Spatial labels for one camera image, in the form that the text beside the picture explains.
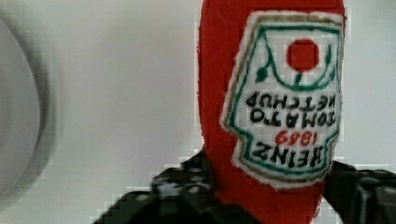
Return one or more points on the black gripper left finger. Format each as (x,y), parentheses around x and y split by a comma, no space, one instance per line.
(178,195)

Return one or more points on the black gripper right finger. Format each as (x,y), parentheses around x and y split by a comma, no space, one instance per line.
(361,196)

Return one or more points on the red plush ketchup bottle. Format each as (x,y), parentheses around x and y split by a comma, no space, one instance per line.
(270,102)

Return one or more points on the round grey plate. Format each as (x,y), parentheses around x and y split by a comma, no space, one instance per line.
(20,110)

